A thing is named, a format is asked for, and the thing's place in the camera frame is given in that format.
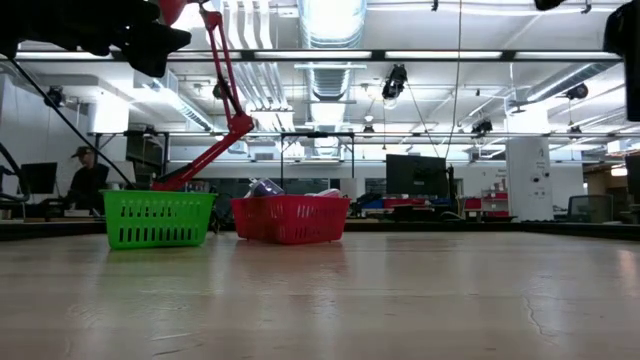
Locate white box on stand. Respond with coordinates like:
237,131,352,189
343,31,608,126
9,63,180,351
86,94,131,135

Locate person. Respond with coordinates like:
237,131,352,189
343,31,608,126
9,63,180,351
66,145,110,214

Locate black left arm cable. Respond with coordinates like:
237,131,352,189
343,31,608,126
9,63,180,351
8,58,137,191

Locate black overhead frame beam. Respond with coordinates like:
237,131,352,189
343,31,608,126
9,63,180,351
0,48,626,63

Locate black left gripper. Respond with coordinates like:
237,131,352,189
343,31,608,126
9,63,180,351
0,0,193,78

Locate black ceiling spotlight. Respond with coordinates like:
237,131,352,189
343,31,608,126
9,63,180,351
470,117,494,137
381,63,409,101
43,85,67,109
564,82,590,101

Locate black metal stand frame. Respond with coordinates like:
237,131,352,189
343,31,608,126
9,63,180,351
278,130,357,194

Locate white round pillar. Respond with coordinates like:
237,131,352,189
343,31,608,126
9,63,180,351
505,136,555,223

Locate red plastic basket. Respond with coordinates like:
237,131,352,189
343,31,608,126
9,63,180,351
230,193,352,246

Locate silver ventilation duct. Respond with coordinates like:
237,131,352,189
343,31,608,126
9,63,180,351
297,0,369,156

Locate black metal table frame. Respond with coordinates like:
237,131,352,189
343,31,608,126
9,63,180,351
0,218,640,242

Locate red desk lamp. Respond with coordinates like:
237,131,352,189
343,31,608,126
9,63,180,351
158,0,255,193

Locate red storage bin rack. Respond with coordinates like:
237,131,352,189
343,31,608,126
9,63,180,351
462,188,511,219

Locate blue red storage bins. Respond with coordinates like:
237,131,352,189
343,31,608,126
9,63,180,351
373,196,454,210

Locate green plastic basket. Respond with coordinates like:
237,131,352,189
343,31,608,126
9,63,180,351
99,188,217,251

